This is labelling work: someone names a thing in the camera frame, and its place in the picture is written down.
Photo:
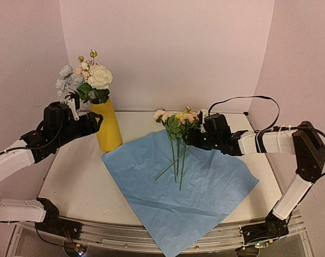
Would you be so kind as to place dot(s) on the white rose stem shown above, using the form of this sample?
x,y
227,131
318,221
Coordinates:
x,y
95,88

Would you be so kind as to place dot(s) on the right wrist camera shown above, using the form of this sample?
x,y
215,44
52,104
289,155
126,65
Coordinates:
x,y
203,113

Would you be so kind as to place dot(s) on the blue and pink flower bunch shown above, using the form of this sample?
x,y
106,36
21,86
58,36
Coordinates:
x,y
72,80

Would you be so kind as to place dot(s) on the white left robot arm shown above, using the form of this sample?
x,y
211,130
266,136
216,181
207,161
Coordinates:
x,y
22,164

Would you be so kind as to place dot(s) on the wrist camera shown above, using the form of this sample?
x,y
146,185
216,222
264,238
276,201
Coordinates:
x,y
203,113
74,104

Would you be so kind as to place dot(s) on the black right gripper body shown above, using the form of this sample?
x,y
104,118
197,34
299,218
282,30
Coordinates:
x,y
194,136

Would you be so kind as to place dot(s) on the yellow vase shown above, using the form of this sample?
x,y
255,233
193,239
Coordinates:
x,y
109,135

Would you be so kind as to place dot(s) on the blue wrapping paper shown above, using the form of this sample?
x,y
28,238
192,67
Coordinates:
x,y
213,186

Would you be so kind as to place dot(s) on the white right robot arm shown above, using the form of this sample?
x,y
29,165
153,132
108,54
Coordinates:
x,y
303,144

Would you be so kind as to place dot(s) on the bouquet of roses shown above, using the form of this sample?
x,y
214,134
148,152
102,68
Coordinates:
x,y
177,126

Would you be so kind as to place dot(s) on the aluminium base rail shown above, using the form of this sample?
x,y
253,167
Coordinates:
x,y
108,227

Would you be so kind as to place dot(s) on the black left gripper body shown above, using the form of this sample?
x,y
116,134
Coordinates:
x,y
67,133

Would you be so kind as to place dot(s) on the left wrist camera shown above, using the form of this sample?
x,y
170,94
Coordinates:
x,y
74,104

